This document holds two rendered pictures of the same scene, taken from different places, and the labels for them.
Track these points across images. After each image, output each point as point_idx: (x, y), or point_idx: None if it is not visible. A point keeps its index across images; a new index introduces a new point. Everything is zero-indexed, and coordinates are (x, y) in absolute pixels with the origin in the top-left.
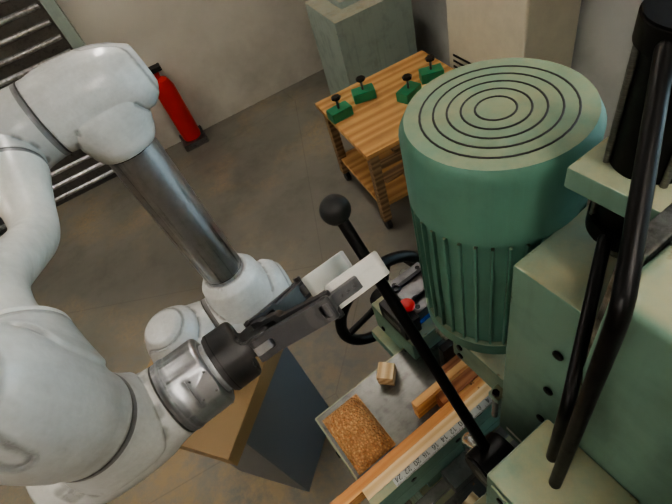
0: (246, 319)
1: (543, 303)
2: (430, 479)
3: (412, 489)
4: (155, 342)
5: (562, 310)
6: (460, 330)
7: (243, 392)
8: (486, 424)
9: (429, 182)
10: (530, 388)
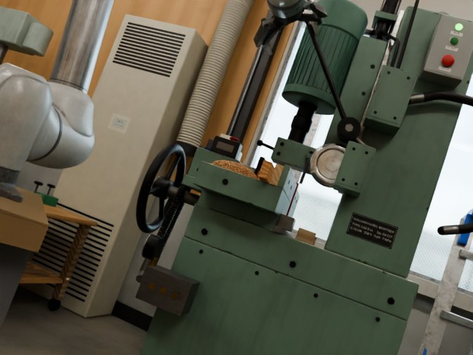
0: (77, 130)
1: (371, 44)
2: (279, 213)
3: (282, 198)
4: (28, 71)
5: (378, 43)
6: (320, 86)
7: (32, 204)
8: (286, 208)
9: (342, 5)
10: (352, 102)
